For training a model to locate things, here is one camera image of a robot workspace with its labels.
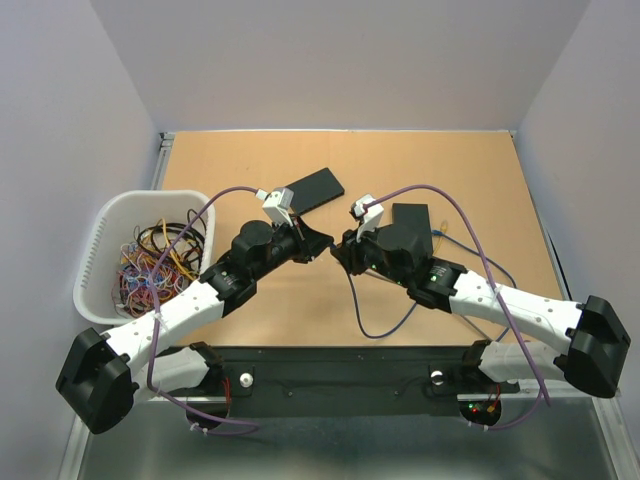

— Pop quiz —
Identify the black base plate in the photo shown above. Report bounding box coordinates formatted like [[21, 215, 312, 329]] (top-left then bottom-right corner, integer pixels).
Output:
[[159, 344, 521, 419]]

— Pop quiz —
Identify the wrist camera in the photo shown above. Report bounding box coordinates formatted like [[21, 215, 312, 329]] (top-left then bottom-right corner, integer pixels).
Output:
[[255, 187, 294, 226], [350, 194, 384, 242]]

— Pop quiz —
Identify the black network switch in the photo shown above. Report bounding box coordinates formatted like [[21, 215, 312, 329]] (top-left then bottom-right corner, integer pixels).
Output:
[[392, 203, 433, 257], [287, 167, 345, 215]]

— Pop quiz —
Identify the aluminium frame rail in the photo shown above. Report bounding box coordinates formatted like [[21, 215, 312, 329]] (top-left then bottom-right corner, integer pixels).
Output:
[[70, 131, 617, 479]]

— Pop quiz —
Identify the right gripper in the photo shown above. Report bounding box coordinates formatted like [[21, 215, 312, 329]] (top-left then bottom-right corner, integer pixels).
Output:
[[329, 219, 411, 289]]

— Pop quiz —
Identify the white plastic bin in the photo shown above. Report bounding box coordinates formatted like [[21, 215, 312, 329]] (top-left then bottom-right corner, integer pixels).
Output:
[[73, 190, 209, 326]]

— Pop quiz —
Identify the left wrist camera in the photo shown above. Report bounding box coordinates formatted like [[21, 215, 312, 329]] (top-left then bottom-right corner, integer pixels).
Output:
[[255, 187, 294, 226]]

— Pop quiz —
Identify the blue ethernet cable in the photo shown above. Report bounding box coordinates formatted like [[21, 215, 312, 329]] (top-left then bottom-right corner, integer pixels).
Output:
[[327, 227, 516, 342]]

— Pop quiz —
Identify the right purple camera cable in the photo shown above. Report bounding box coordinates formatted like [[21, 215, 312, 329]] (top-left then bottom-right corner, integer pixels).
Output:
[[367, 184, 552, 431]]

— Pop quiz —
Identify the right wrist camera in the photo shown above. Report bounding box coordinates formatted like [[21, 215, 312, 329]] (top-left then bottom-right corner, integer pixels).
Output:
[[350, 194, 384, 242]]

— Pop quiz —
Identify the tangled wire bundle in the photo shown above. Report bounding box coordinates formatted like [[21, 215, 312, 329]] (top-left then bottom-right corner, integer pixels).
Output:
[[109, 207, 209, 319]]

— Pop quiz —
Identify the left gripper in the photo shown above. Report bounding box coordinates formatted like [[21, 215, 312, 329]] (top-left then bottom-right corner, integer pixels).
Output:
[[252, 214, 332, 282]]

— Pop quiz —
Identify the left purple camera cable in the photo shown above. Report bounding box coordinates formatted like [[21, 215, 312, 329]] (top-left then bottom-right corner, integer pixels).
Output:
[[144, 185, 261, 436]]

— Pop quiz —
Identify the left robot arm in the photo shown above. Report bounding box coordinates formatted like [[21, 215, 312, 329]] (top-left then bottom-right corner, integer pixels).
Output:
[[55, 218, 334, 434]]

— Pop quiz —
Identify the purple camera cable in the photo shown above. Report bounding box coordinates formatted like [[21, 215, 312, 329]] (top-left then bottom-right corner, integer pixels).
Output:
[[144, 185, 261, 436], [367, 184, 552, 431]]

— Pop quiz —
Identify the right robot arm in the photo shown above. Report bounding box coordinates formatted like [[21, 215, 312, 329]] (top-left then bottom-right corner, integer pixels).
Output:
[[331, 225, 631, 398]]

